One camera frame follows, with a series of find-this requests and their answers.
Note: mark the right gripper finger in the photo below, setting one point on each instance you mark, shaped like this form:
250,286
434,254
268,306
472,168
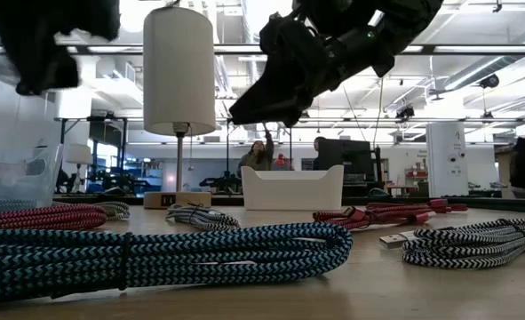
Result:
299,111
262,109

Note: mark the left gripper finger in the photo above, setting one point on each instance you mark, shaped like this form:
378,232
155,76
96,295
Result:
63,73
34,75

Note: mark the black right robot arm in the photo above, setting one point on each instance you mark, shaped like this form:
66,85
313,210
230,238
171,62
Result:
404,18

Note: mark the black background robot arm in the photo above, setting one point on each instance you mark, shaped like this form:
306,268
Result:
220,181

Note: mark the red object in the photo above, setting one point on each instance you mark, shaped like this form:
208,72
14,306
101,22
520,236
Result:
283,162

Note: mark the black beam with light strips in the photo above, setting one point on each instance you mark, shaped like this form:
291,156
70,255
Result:
240,49

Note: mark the black monitor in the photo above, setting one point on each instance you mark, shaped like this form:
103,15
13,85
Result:
346,157

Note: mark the white plastic bin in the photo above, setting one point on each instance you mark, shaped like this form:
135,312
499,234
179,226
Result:
288,191

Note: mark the small white shade lamp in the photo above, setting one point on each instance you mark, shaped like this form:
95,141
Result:
80,154

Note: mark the white shade wooden base lamp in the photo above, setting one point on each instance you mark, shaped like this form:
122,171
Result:
177,66

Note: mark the black ceiling device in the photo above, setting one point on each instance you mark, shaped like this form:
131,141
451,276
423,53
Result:
405,112

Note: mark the clear plastic bin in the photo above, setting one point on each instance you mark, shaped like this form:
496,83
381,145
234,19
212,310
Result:
9,182

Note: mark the white pillar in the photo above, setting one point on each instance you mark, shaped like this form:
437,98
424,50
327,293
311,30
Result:
446,160

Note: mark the black workstation frame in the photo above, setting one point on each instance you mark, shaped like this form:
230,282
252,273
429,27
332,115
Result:
61,151
290,146

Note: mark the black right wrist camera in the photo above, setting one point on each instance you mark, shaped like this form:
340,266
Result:
273,35

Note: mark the black aluminium table frame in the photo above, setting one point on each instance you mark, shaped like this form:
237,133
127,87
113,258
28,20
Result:
511,205

